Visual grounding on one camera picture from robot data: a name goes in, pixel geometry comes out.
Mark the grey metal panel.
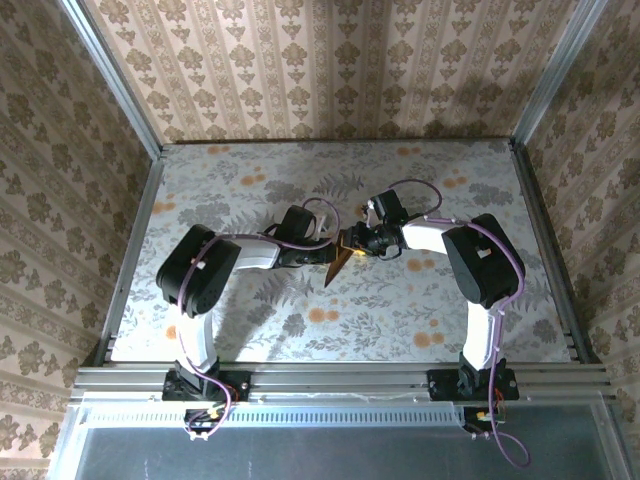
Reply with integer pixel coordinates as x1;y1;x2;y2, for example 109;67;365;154
48;392;632;480

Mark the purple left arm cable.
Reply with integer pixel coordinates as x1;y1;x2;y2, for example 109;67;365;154
177;197;342;442

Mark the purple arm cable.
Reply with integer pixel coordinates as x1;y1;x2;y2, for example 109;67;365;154
387;178;532;469
177;197;342;442

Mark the aluminium frame rail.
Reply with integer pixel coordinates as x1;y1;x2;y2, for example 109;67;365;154
69;363;614;402

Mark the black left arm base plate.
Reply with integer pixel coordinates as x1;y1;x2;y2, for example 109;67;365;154
162;367;251;404

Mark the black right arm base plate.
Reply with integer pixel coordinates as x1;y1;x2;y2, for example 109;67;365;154
427;367;520;402

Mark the white slotted cable duct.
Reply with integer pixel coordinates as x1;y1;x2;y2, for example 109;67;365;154
79;402;466;427

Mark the aluminium table side rail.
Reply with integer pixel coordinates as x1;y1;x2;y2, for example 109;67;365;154
92;157;166;367
509;142;597;364

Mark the black cable connector box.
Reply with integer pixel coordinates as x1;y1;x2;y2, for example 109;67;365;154
462;406;507;432
183;408;227;434

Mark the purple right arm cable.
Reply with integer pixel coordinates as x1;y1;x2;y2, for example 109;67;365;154
387;178;532;469

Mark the aluminium corner post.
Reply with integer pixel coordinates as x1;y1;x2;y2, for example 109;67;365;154
58;0;167;161
509;0;609;151

